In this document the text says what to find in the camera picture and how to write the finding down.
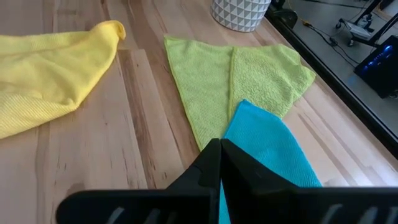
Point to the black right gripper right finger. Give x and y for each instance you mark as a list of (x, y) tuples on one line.
[(295, 207)]

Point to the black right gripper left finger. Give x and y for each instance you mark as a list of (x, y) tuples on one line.
[(140, 207)]

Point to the teal microfiber towel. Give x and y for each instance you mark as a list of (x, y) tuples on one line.
[(264, 140)]

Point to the yellow microfiber towel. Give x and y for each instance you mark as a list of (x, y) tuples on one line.
[(46, 77)]

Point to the green microfiber towel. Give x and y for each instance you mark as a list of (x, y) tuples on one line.
[(202, 77)]

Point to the black computer tower blue light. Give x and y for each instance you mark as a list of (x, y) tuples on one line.
[(379, 68)]

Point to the black wheeled stand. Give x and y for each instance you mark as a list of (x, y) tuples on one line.
[(357, 29)]

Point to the white triangle-patterned plant pot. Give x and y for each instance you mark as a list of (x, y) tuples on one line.
[(239, 14)]

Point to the black aluminium table frame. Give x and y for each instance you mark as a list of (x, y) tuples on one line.
[(342, 90)]

